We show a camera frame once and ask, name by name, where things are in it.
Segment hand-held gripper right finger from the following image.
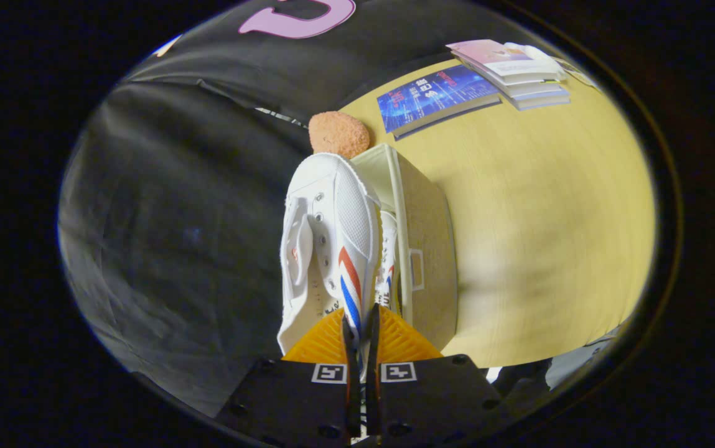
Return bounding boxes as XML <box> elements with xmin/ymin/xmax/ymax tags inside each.
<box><xmin>365</xmin><ymin>302</ymin><xmax>508</xmax><ymax>448</ymax></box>

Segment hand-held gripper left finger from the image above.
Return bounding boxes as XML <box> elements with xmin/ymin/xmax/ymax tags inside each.
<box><xmin>214</xmin><ymin>308</ymin><xmax>362</xmax><ymax>448</ymax></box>

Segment white shoe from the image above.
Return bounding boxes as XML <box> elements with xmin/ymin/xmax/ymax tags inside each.
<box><xmin>277</xmin><ymin>152</ymin><xmax>383</xmax><ymax>357</ymax></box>
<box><xmin>374</xmin><ymin>210</ymin><xmax>403</xmax><ymax>315</ymax></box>

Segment beige fabric storage box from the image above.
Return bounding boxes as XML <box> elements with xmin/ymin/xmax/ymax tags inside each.
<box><xmin>350</xmin><ymin>142</ymin><xmax>459</xmax><ymax>353</ymax></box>

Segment black backdrop cloth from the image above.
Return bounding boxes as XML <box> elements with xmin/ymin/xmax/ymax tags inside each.
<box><xmin>58</xmin><ymin>0</ymin><xmax>541</xmax><ymax>419</ymax></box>

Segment orange round sponge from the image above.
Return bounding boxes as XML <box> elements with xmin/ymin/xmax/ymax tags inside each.
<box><xmin>308</xmin><ymin>111</ymin><xmax>372</xmax><ymax>160</ymax></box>

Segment blue cover book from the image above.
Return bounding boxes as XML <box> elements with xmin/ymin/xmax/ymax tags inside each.
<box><xmin>376</xmin><ymin>64</ymin><xmax>503</xmax><ymax>141</ymax></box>

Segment white paperback book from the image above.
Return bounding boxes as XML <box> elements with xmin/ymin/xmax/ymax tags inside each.
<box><xmin>512</xmin><ymin>92</ymin><xmax>571</xmax><ymax>112</ymax></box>
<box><xmin>488</xmin><ymin>80</ymin><xmax>568</xmax><ymax>99</ymax></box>

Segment pink cover book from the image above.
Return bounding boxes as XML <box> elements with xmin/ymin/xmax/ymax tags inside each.
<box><xmin>446</xmin><ymin>39</ymin><xmax>566</xmax><ymax>83</ymax></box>

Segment white fluffy puff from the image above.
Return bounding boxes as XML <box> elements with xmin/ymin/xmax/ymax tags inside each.
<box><xmin>505</xmin><ymin>42</ymin><xmax>567</xmax><ymax>77</ymax></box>

